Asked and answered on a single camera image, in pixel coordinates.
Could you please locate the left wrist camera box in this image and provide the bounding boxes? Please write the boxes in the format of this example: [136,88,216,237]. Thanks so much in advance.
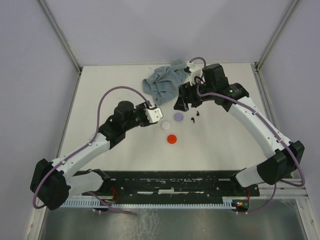
[145,107,164,124]

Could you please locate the small green circuit board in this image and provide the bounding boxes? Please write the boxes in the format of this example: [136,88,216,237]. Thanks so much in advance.
[235,200,250,212]

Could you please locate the purple cable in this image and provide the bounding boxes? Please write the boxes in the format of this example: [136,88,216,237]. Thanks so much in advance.
[187,56,306,216]
[32,86,156,215]

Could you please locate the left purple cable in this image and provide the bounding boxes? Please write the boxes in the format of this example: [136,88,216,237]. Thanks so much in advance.
[32,86,156,215]

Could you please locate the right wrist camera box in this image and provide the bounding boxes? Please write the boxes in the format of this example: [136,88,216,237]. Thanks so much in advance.
[184,61,202,86]

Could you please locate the aluminium frame post right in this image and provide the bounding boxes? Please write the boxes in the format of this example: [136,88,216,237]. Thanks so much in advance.
[253,0,301,73]

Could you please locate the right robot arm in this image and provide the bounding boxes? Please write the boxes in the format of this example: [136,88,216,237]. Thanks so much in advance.
[173,61,305,196]

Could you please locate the purple round charging case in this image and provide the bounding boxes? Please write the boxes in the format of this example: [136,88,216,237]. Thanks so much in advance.
[174,112,184,122]

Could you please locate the orange round charging case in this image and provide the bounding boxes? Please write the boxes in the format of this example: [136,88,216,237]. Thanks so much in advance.
[167,134,178,144]

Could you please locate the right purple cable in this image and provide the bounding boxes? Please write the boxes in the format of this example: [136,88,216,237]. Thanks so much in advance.
[187,56,306,216]

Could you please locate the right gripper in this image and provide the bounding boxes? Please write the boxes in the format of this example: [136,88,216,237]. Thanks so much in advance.
[173,77,216,112]

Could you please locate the aluminium frame post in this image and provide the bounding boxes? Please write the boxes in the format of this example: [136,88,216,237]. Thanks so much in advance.
[37,0,83,76]
[253,0,301,73]

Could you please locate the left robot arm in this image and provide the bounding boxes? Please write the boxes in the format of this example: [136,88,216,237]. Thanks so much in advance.
[30,101,163,210]

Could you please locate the white slotted cable duct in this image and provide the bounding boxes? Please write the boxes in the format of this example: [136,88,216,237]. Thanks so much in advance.
[61,196,241,210]

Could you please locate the aluminium frame post left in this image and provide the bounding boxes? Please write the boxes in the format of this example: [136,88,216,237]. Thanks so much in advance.
[37,0,83,76]

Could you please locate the crumpled blue denim cloth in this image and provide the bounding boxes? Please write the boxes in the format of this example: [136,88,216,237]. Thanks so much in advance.
[142,60,187,106]

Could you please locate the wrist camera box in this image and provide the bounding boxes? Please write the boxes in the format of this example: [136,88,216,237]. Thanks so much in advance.
[145,107,164,124]
[184,61,202,86]

